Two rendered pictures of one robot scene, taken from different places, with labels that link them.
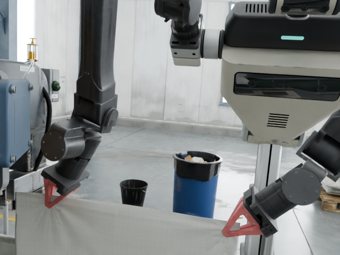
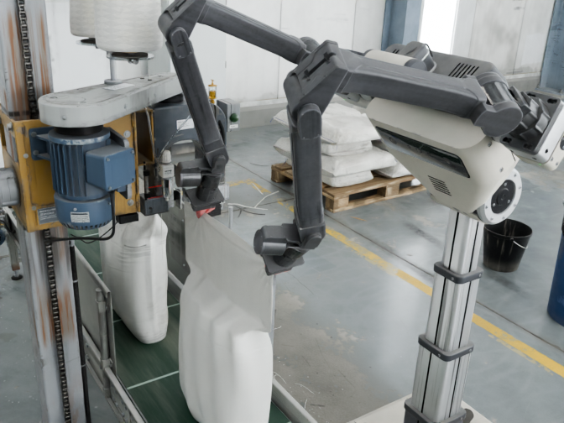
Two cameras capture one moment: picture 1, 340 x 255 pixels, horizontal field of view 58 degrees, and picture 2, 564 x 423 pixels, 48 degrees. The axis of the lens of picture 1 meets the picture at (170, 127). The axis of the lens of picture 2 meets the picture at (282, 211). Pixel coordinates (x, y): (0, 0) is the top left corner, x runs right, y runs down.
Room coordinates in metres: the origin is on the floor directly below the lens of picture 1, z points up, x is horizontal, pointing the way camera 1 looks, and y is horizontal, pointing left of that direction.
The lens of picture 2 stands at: (-0.42, -1.13, 1.77)
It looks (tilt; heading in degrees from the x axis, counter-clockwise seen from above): 23 degrees down; 44
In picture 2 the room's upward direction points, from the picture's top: 3 degrees clockwise
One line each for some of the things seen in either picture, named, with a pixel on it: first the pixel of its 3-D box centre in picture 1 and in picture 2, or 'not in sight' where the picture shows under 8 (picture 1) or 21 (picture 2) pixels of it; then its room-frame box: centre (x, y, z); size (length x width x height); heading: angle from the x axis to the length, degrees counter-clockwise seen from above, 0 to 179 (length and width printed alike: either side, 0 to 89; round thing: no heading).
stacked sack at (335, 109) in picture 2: not in sight; (319, 117); (3.33, 2.11, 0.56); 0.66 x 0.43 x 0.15; 165
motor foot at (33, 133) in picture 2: not in sight; (57, 146); (0.31, 0.40, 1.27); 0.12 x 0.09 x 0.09; 168
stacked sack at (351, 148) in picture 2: not in sight; (329, 137); (3.26, 1.93, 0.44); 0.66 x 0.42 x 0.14; 72
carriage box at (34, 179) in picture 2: not in sight; (68, 159); (0.40, 0.54, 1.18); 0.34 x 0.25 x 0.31; 168
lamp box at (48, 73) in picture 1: (42, 85); (227, 114); (0.86, 0.36, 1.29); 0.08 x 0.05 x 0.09; 78
